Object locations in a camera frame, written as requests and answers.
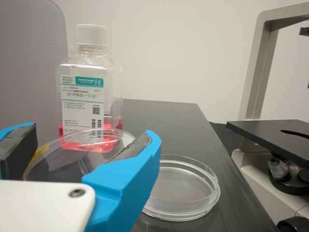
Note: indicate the cream microscope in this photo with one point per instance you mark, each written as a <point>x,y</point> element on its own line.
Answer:
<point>260,142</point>

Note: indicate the petri dish lid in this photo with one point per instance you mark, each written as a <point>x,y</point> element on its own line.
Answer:
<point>60,164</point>

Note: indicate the red liquid bottle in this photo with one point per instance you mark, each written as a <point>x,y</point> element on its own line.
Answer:
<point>83,96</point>

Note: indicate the black platform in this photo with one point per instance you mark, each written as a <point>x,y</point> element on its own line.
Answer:
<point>183,130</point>

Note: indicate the petri dish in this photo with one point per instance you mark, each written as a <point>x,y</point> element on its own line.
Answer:
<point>183,186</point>

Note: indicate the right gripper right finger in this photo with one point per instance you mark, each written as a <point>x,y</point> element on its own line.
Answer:
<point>130,178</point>

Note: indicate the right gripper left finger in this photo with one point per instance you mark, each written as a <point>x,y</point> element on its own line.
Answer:
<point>17,149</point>

